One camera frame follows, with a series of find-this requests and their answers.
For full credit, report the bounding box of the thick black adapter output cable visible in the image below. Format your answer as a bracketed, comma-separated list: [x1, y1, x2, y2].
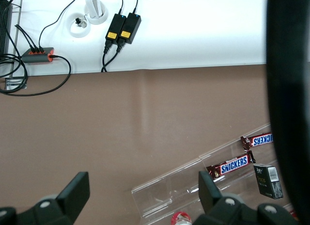
[101, 39, 125, 73]
[100, 39, 114, 73]

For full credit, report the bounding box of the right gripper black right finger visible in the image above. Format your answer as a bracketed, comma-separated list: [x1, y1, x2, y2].
[192, 171, 299, 225]

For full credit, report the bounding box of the black ribbed device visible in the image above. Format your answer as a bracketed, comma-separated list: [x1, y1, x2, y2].
[0, 0, 13, 56]

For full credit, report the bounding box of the thin black USB cable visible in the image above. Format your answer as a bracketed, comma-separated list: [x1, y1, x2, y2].
[18, 26, 39, 53]
[38, 0, 83, 52]
[15, 24, 34, 53]

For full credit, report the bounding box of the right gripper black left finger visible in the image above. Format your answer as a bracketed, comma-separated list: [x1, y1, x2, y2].
[0, 171, 91, 225]

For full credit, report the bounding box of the small black carton box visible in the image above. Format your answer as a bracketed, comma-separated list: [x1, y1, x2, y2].
[253, 163, 284, 199]

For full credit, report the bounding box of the clear acrylic stepped stand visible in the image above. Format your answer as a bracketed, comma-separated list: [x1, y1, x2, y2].
[130, 122, 295, 225]

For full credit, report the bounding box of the long black hub cable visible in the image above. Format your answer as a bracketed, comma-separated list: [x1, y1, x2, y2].
[0, 54, 72, 97]

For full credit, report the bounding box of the white stand with card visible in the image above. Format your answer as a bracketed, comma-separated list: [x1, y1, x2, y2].
[84, 1, 108, 25]

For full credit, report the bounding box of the thick black blurred hose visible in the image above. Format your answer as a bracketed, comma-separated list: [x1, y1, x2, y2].
[264, 0, 310, 223]

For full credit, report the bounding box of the black power adapter yellow label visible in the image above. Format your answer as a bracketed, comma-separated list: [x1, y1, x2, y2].
[118, 13, 142, 45]
[105, 13, 126, 41]

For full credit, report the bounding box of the white folded card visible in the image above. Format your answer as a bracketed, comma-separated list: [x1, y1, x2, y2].
[85, 0, 104, 19]

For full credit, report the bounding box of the grey orange USB hub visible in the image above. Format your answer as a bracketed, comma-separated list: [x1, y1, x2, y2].
[21, 47, 56, 64]

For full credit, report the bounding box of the black cable bundle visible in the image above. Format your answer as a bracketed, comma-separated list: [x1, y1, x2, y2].
[0, 53, 28, 93]

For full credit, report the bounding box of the Snickers chocolate bar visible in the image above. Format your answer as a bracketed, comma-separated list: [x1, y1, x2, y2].
[240, 132, 273, 152]
[205, 150, 257, 181]

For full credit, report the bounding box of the white tape ring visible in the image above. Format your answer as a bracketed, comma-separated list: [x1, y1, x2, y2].
[69, 13, 92, 38]

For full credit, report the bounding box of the grey aluminium rail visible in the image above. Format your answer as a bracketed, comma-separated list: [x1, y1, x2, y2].
[12, 0, 24, 78]

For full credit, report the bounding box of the red lid snack cup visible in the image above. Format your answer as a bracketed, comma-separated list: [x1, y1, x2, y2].
[170, 211, 193, 225]

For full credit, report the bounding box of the grey metal bracket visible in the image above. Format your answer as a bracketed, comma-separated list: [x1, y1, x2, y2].
[4, 77, 28, 90]

